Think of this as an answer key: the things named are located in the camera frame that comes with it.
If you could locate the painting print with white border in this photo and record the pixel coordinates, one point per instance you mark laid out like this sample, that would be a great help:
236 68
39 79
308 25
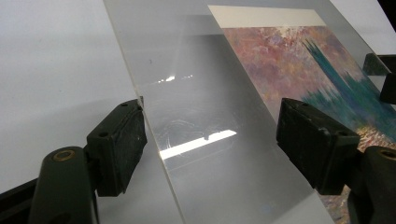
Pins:
280 62

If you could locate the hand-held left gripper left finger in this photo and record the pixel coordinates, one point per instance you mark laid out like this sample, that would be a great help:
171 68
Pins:
116 149

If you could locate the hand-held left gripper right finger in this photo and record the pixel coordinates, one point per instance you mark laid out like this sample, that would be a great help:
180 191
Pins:
314 143

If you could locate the white board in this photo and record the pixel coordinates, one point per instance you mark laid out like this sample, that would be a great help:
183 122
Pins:
46 62

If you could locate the clear acrylic picture frame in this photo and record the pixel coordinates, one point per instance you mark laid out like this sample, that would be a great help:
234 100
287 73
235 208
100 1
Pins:
193 109

